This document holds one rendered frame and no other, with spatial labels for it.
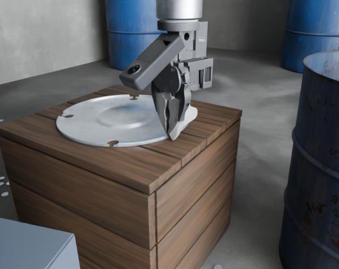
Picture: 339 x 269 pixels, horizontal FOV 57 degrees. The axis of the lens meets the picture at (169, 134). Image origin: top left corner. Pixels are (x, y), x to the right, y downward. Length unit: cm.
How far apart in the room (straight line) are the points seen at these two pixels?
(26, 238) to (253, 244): 72
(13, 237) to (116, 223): 33
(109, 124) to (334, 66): 55
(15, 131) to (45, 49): 202
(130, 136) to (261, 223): 51
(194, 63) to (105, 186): 25
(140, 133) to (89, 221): 19
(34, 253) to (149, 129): 44
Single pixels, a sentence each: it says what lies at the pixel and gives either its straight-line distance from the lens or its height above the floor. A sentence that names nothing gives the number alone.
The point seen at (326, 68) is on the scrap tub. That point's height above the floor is 44.
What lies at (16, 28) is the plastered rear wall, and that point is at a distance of 257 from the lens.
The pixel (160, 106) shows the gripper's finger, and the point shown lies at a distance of 58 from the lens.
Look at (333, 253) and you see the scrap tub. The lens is 70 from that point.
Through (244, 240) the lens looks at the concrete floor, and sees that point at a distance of 91.
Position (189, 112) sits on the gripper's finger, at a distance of 58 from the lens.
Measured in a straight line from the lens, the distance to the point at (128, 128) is 65.
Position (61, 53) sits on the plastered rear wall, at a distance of 279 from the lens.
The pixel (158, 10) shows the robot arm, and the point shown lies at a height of 58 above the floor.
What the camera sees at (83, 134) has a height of 35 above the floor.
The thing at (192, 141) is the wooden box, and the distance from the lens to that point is 60.
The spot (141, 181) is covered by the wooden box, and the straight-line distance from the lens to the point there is 48.
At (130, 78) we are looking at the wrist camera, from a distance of 49.
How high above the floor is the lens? 61
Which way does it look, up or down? 25 degrees down
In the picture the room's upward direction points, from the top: straight up
